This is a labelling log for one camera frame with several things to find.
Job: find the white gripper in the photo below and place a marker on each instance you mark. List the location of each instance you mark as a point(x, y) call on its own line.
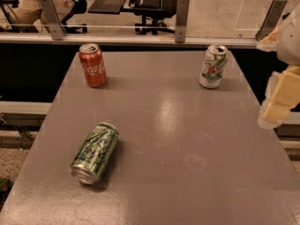
point(290, 42)

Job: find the green soda can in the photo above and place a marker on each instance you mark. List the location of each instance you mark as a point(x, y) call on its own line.
point(92, 159)

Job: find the white 7up can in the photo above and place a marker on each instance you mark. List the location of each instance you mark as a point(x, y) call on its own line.
point(214, 62)

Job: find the red Coca-Cola can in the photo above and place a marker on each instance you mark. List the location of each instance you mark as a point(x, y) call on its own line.
point(93, 64)

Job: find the black office chair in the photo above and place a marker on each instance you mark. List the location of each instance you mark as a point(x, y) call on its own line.
point(153, 13)

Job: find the dark square stool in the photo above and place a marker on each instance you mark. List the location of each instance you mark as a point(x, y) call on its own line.
point(106, 6)

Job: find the seated person in beige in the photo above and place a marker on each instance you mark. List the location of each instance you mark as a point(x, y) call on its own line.
point(29, 11)

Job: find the metal railing bar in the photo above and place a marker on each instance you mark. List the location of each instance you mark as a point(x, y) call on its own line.
point(146, 41)

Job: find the right metal bracket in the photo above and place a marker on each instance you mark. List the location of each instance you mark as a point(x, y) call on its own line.
point(271, 19)

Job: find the metal bracket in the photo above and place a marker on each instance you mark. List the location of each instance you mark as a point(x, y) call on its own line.
point(181, 21)
point(57, 31)
point(271, 19)

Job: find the middle metal bracket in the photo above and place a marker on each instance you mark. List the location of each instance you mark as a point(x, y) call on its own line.
point(181, 21)

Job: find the left metal bracket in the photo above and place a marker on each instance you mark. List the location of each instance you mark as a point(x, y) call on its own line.
point(57, 31)

